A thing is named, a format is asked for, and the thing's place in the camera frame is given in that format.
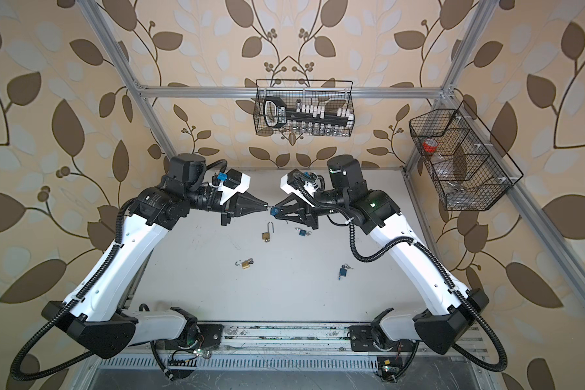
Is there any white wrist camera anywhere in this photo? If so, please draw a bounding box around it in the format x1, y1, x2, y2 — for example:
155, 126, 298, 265
279, 169, 324, 198
217, 169, 250, 205

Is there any blue padlock top centre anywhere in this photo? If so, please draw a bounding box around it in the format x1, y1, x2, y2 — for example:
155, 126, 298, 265
296, 227, 312, 237

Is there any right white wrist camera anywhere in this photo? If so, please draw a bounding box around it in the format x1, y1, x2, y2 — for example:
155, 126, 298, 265
279, 169, 324, 198

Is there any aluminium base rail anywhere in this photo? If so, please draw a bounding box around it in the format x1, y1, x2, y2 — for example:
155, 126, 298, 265
92, 319, 489, 372

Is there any small brass padlock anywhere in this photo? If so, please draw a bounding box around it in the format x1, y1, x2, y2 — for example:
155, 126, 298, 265
235, 258, 254, 269

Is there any back black wire basket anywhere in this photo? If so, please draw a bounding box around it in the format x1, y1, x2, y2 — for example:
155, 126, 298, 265
253, 78, 356, 137

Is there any black wire basket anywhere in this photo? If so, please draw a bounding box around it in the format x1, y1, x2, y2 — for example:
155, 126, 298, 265
409, 102, 523, 211
253, 78, 356, 137

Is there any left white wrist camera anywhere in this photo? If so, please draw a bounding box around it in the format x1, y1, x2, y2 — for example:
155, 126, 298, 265
217, 169, 250, 205

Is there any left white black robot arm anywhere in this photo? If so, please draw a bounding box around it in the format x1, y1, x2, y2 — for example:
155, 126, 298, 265
10, 154, 268, 381

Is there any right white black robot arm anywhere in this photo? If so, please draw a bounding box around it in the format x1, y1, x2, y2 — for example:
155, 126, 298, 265
271, 154, 508, 372

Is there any open brass padlock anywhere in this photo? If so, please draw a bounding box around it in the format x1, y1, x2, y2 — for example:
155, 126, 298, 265
262, 222, 275, 243

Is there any black socket tool set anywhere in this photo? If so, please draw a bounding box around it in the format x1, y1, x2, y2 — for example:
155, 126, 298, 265
261, 97, 355, 128

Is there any right black wire basket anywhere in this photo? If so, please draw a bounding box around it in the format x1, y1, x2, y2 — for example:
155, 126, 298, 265
409, 102, 523, 211

